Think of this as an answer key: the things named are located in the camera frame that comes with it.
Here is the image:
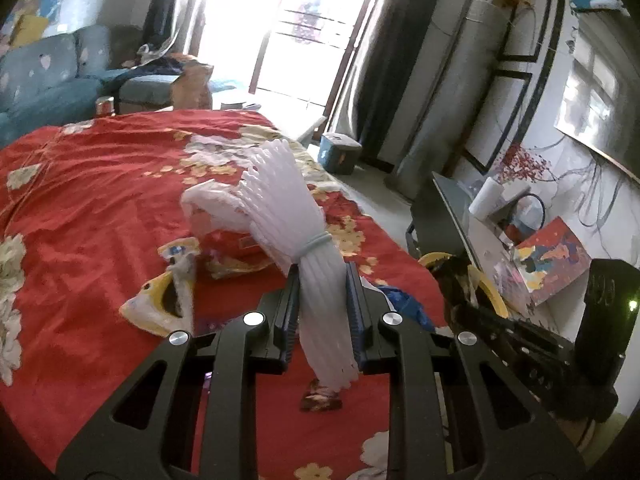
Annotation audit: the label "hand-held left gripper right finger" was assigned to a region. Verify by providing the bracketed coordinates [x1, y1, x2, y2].
[345, 262, 586, 480]

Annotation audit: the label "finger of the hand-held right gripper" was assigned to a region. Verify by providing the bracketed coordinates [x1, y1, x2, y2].
[487, 340, 556, 401]
[452, 304, 576, 361]

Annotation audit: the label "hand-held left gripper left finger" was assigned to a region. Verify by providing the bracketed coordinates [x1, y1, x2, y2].
[55, 265, 301, 480]

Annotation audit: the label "yellow round bin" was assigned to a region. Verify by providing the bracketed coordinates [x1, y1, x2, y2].
[417, 252, 511, 318]

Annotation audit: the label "bundle of white plastic straws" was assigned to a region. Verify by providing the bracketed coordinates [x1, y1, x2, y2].
[237, 140, 361, 391]

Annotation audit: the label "blue plastic bag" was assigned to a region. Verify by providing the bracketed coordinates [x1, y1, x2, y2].
[375, 285, 432, 332]

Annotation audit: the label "red and yellow packet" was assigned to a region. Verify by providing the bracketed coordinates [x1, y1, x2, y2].
[200, 229, 281, 281]

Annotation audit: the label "colourful canvas painting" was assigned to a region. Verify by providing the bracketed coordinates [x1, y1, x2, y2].
[514, 216, 592, 307]

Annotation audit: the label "dark candy wrapper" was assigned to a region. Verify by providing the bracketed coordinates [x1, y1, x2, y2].
[300, 379, 344, 412]

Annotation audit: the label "white box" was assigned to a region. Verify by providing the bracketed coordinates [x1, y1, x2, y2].
[492, 182, 532, 231]

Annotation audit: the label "small blue and yellow wrapper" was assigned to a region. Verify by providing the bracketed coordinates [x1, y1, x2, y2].
[157, 237, 201, 267]

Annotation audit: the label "clear plastic bag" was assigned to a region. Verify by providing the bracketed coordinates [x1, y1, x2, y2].
[181, 179, 253, 241]

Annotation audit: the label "white paper towel roll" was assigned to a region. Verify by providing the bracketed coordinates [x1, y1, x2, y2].
[469, 177, 504, 222]

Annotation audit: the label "dark console table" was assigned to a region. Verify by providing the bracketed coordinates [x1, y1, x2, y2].
[406, 171, 576, 341]

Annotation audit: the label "yellow and white snack wrapper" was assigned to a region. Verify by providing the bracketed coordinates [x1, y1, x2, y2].
[120, 269, 197, 337]

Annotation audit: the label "blue storage box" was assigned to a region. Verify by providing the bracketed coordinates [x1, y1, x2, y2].
[318, 132, 362, 175]

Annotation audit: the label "red artificial flowers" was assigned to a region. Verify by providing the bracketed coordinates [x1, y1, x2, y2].
[497, 144, 551, 186]

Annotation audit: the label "red floral blanket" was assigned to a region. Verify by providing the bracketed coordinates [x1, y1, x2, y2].
[0, 109, 451, 480]

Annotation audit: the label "grey standing air conditioner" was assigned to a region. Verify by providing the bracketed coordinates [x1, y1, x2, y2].
[397, 0, 513, 203]

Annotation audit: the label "brown paper bag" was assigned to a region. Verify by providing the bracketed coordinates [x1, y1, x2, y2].
[171, 62, 214, 109]

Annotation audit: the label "dark window curtain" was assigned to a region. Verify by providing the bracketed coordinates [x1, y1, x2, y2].
[142, 0, 211, 58]
[327, 0, 448, 151]

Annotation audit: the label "blue patterned sofa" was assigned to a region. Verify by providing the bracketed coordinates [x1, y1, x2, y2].
[0, 25, 178, 148]

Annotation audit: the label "basket with black handle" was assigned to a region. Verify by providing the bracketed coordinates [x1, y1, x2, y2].
[512, 192, 547, 243]

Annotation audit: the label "wall television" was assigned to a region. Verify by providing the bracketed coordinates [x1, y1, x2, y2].
[554, 7, 640, 181]

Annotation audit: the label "wall map poster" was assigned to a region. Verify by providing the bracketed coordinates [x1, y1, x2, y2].
[0, 0, 73, 53]

